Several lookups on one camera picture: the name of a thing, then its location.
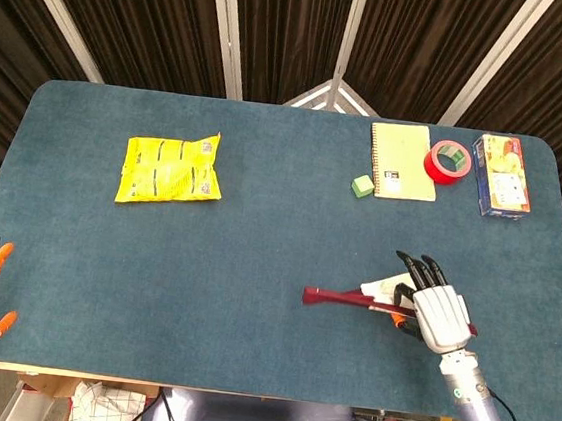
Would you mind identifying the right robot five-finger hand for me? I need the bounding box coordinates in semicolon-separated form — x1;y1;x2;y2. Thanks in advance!
385;250;487;358

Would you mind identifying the red ribbed paper folding fan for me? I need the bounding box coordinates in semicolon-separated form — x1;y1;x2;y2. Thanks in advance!
300;266;484;339

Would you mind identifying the white table leg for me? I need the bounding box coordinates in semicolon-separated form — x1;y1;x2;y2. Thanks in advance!
2;376;61;421

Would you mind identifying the red tape roll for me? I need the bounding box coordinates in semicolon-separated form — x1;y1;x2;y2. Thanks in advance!
421;137;474;188

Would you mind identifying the blue and yellow carton box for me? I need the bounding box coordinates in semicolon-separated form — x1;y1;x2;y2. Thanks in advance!
465;132;540;223

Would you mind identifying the green cube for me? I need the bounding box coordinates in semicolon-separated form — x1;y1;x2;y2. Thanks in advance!
350;173;376;200

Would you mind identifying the pale green spiral notebook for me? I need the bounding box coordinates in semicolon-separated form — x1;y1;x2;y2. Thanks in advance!
364;120;444;205

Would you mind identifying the white checked cloth bag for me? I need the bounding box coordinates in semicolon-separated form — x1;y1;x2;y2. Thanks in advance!
68;379;148;421

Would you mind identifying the blue felt table mat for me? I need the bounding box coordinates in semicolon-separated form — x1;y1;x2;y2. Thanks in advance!
0;72;562;421

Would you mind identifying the yellow snack bag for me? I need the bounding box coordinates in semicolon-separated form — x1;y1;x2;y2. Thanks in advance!
113;121;230;214

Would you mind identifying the black pleated curtain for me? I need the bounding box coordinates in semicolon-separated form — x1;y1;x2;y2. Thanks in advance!
0;0;562;261

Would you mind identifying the thin black cable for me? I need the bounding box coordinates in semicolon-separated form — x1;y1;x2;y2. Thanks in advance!
127;384;179;421

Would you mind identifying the white triangular frame base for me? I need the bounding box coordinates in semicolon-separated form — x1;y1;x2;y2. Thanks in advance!
281;73;384;118

